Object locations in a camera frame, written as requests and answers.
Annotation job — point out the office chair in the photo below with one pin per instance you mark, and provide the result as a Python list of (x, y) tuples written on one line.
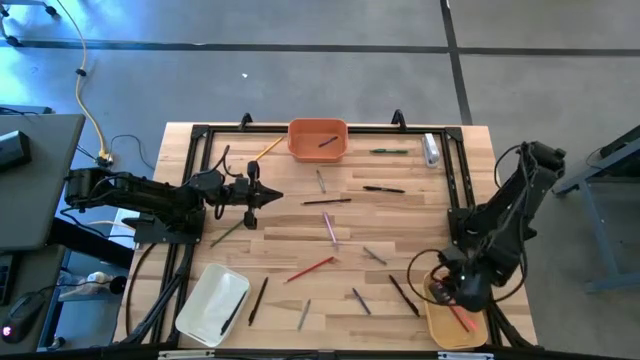
[(50, 10)]

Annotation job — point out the green pen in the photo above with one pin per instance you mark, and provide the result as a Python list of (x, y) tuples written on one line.
[(390, 151)]

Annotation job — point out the black computer mouse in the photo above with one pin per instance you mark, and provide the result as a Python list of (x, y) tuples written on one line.
[(22, 315)]

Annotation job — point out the black box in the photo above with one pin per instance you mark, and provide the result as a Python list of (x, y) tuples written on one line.
[(12, 150)]

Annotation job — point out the blue crayon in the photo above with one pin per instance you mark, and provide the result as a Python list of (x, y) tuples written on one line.
[(361, 301)]

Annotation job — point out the pink pencil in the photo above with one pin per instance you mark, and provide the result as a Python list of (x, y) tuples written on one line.
[(472, 326)]

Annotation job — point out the silver metal bracket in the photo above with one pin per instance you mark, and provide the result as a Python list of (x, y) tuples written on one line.
[(185, 355), (465, 355)]

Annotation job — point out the yellow plastic bin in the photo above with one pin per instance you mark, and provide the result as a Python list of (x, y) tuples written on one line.
[(445, 331)]

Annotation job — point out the orange plastic bin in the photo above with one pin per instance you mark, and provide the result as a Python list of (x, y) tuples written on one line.
[(300, 150)]

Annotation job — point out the green pencil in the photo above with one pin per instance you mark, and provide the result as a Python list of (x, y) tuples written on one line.
[(225, 235)]

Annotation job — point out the black keyboard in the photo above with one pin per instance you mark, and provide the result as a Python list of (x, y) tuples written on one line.
[(6, 280)]

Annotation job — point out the white paper sheet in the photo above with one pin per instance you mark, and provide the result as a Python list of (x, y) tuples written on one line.
[(117, 222)]

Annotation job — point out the yellow pencil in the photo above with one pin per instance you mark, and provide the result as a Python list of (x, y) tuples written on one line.
[(270, 148)]

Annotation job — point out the black pencil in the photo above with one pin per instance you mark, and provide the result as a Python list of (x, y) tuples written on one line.
[(327, 201)]

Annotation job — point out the white plastic bin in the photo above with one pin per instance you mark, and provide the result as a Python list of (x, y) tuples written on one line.
[(205, 310)]

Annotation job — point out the grey desk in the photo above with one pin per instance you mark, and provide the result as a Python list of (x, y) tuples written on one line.
[(35, 200)]

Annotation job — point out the translucent purple pen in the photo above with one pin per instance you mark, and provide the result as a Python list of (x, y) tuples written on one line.
[(330, 229)]

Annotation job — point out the red pencil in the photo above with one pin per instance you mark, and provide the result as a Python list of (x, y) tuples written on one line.
[(459, 318), (310, 269)]

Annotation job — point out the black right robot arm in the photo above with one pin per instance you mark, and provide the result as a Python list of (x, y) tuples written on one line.
[(515, 210)]

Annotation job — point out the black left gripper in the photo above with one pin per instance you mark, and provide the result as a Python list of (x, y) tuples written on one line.
[(250, 195)]

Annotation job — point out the blue-grey metal table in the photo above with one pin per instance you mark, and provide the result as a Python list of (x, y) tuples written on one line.
[(600, 240)]

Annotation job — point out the grey crayon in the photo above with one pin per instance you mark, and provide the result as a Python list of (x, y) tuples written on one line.
[(304, 315), (321, 181), (375, 255)]

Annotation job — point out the black rig base beam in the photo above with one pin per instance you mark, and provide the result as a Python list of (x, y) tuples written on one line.
[(90, 242)]

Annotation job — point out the black pen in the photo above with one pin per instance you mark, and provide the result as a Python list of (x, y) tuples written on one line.
[(404, 295), (385, 189), (258, 301), (234, 312)]

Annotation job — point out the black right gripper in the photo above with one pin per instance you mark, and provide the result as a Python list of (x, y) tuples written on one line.
[(472, 295)]

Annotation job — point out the black table clamp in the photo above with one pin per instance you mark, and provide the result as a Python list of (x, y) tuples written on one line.
[(246, 122), (398, 121)]

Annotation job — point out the black aluminium table frame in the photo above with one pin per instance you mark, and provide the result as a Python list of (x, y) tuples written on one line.
[(380, 130)]

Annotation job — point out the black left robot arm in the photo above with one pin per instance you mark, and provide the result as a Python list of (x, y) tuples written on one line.
[(150, 192)]

